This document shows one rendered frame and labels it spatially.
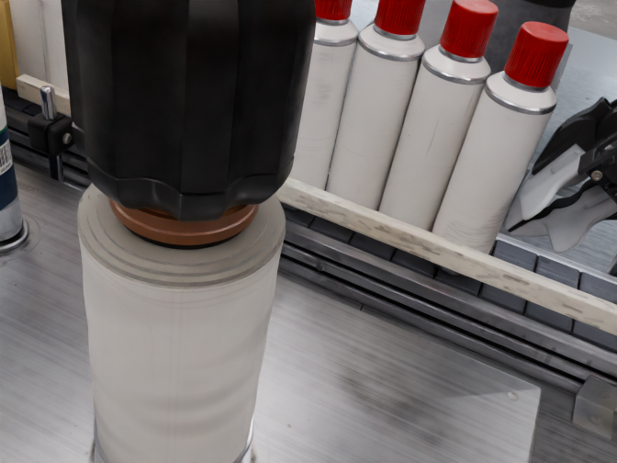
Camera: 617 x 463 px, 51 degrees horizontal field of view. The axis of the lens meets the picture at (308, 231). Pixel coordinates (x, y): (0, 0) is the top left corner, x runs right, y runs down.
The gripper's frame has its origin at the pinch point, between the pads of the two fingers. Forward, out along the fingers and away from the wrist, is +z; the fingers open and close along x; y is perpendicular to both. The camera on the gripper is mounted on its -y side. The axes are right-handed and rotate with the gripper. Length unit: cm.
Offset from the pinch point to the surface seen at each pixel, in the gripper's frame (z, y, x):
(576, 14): 77, -373, 54
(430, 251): 5.3, 5.0, -3.6
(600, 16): 70, -382, 67
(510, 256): 4.4, -1.7, 3.2
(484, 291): 5.0, 4.1, 2.2
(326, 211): 10.0, 5.0, -11.4
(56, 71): 22.5, 3.1, -37.5
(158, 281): -4.6, 32.4, -17.9
